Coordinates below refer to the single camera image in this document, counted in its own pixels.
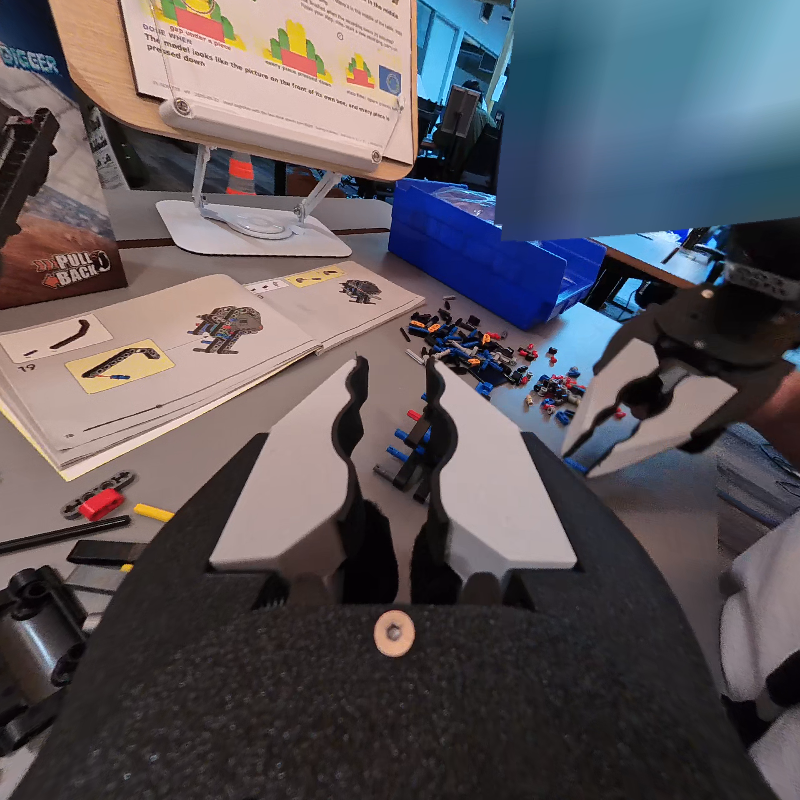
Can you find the lego set box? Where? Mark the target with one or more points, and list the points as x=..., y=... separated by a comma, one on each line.
x=56, y=219

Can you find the person's white shirt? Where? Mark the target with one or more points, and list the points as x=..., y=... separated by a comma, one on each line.
x=769, y=594

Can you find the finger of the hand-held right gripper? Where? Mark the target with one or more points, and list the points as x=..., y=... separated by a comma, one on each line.
x=615, y=375
x=694, y=406

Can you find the long yellow axle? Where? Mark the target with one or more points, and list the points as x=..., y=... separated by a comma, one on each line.
x=153, y=512

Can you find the clear plastic bag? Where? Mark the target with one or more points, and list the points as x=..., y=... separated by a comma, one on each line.
x=469, y=203

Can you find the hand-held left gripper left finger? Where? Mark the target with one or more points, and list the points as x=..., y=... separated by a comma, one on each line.
x=287, y=500

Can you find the lego instruction booklet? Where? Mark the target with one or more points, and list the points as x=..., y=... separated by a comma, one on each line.
x=187, y=362

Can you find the cluster of red blue connectors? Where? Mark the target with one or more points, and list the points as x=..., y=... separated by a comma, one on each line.
x=556, y=390

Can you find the instruction sheet board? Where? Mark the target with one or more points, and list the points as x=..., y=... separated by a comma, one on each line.
x=281, y=94

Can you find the red connector on grey beam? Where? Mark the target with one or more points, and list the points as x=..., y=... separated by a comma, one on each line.
x=100, y=503

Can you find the background table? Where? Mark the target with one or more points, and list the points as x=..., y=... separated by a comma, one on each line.
x=650, y=256

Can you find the blue plastic bin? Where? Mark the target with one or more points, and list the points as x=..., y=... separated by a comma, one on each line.
x=475, y=269

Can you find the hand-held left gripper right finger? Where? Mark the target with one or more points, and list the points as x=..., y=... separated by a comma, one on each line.
x=506, y=500

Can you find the orange traffic cone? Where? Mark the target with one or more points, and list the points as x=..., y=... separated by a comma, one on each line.
x=240, y=176

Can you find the pile of small lego pins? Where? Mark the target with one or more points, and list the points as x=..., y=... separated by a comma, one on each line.
x=462, y=344

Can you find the person's right forearm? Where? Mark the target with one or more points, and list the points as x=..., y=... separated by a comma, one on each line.
x=778, y=412

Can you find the pile of assorted lego beams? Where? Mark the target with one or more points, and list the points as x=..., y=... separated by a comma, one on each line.
x=37, y=625

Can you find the lego motor chassis assembly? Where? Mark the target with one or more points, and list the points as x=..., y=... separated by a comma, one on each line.
x=409, y=462

